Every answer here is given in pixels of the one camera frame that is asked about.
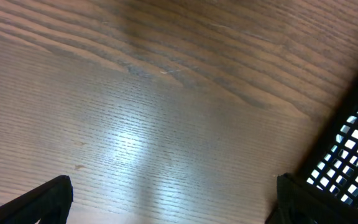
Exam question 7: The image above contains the black plastic basket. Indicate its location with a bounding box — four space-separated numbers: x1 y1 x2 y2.
297 76 358 209

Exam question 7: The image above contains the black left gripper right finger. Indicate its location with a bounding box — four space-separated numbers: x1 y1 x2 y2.
265 173 358 224

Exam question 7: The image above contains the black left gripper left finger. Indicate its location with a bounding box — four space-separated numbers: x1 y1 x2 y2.
0 175 73 224

